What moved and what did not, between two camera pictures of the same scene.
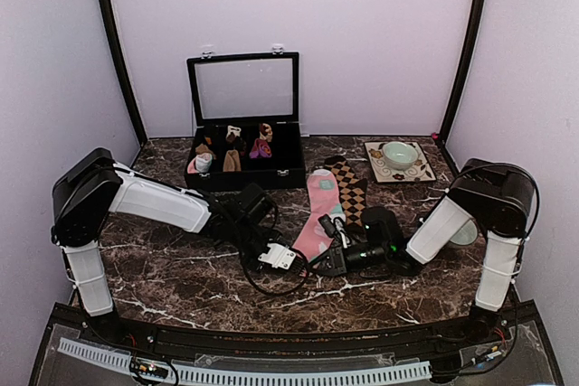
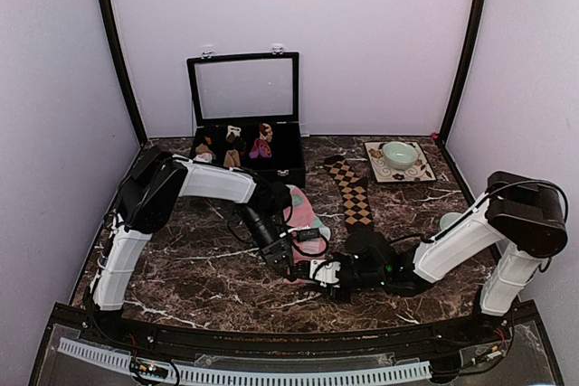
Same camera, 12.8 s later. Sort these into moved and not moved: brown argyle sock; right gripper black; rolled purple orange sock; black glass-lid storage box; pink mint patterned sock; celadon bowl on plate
Moved: pink mint patterned sock; right gripper black
Not moved: brown argyle sock; black glass-lid storage box; rolled purple orange sock; celadon bowl on plate
